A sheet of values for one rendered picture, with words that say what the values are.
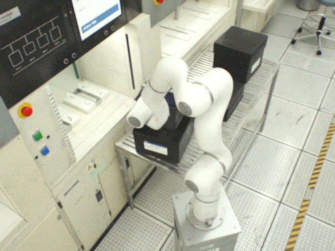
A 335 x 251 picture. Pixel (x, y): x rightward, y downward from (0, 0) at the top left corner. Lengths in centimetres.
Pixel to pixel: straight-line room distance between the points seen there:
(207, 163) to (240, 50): 113
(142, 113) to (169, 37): 134
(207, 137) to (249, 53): 117
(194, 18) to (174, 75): 188
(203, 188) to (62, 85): 136
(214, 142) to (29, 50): 76
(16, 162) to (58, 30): 57
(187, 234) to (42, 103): 88
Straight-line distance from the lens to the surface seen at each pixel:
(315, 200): 276
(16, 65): 129
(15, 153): 144
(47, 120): 148
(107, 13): 158
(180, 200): 167
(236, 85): 216
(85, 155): 179
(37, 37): 132
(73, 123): 192
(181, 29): 273
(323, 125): 334
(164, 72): 109
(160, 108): 131
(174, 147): 170
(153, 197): 258
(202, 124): 112
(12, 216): 171
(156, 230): 244
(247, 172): 276
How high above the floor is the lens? 219
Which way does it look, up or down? 46 degrees down
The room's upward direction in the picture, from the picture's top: 3 degrees counter-clockwise
